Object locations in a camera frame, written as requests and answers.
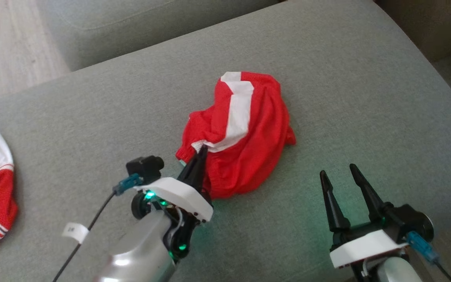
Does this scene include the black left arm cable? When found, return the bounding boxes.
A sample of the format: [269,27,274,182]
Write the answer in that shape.
[52,174,142,282]

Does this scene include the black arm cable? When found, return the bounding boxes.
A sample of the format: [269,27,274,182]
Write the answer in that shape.
[52,174,142,282]
[406,230,451,282]

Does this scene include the large yellow sofa back cushion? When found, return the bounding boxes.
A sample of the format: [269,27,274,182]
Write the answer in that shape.
[374,0,451,62]

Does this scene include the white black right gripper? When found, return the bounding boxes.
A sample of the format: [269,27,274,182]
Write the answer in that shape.
[319,164,408,269]

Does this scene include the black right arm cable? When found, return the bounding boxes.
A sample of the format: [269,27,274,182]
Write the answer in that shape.
[406,230,451,282]

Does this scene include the grey sofa seat cushion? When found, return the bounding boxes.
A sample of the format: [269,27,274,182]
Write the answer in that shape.
[36,0,289,72]

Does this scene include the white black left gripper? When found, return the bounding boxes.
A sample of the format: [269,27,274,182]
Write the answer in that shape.
[131,146,213,261]

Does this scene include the yellow and grey sofa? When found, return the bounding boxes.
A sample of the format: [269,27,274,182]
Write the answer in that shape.
[0,0,451,282]

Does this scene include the white cable label tag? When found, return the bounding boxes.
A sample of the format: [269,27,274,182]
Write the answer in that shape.
[62,222,90,244]

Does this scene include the red shorts with white stripe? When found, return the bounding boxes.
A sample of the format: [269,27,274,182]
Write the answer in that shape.
[176,71,296,199]

